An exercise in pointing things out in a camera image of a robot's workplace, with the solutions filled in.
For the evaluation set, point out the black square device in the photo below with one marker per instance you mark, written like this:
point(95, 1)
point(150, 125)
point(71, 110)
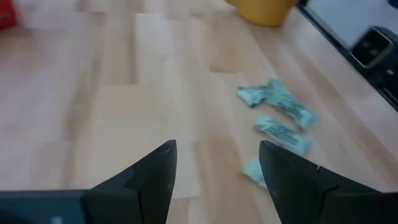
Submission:
point(371, 46)

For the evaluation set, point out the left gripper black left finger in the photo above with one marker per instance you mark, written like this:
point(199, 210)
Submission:
point(149, 186)

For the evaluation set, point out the amber glass mug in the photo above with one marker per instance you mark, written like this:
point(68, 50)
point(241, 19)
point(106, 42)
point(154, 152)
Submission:
point(264, 12)

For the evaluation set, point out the red plastic slotted basket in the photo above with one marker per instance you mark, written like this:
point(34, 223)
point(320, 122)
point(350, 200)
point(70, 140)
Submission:
point(6, 15)

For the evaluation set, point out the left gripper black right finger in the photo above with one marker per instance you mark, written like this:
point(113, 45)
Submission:
point(295, 186)

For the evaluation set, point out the black aluminium table frame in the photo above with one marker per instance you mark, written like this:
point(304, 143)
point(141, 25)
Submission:
point(329, 32)

